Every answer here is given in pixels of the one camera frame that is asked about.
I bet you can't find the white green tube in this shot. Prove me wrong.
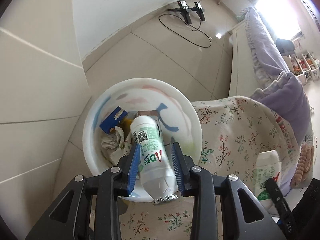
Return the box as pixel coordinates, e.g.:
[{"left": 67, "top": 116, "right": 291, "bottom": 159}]
[{"left": 130, "top": 116, "right": 178, "bottom": 205}]

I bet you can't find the white tissue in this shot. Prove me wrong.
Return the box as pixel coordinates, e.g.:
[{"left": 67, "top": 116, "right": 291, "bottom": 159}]
[{"left": 101, "top": 126, "right": 132, "bottom": 165}]

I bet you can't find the yellow paper cup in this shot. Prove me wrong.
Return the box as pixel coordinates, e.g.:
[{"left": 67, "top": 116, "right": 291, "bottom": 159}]
[{"left": 253, "top": 150, "right": 281, "bottom": 210}]

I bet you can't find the green yellow sponge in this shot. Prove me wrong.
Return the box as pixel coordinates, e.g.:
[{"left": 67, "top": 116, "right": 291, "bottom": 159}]
[{"left": 119, "top": 118, "right": 133, "bottom": 131}]

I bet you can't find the blue torn box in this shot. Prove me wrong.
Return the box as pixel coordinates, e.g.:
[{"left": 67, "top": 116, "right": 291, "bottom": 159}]
[{"left": 99, "top": 107, "right": 128, "bottom": 134}]

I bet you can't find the orange peel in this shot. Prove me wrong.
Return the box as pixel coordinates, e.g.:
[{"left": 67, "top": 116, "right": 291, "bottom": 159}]
[{"left": 110, "top": 126, "right": 118, "bottom": 134}]

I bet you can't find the light blue milk carton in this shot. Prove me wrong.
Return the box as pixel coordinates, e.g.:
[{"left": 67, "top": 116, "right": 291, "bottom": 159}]
[{"left": 135, "top": 111, "right": 164, "bottom": 144}]

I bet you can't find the white patterned trash bin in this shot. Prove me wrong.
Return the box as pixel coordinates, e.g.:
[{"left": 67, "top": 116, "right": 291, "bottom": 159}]
[{"left": 82, "top": 78, "right": 202, "bottom": 202}]

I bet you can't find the brown fuzzy pillow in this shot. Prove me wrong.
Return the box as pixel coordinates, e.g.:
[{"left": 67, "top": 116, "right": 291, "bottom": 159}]
[{"left": 290, "top": 143, "right": 315, "bottom": 187}]

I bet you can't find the purple bed blanket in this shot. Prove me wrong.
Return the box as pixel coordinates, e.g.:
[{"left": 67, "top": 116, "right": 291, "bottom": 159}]
[{"left": 243, "top": 6, "right": 313, "bottom": 145}]

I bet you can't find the white bookshelf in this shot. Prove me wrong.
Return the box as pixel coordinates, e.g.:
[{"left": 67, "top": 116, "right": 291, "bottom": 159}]
[{"left": 291, "top": 51, "right": 319, "bottom": 85}]

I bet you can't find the black device stand near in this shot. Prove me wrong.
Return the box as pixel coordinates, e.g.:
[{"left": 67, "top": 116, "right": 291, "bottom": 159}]
[{"left": 167, "top": 0, "right": 192, "bottom": 24}]

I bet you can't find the black device stand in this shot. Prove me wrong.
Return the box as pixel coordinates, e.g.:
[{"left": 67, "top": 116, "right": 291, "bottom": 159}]
[
  {"left": 167, "top": 0, "right": 192, "bottom": 24},
  {"left": 192, "top": 2, "right": 206, "bottom": 21}
]

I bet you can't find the black device stand far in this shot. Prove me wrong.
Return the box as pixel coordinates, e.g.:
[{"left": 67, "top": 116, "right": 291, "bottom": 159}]
[{"left": 192, "top": 2, "right": 206, "bottom": 21}]

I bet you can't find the black power cable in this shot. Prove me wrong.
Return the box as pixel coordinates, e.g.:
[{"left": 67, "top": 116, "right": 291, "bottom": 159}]
[{"left": 158, "top": 0, "right": 213, "bottom": 48}]

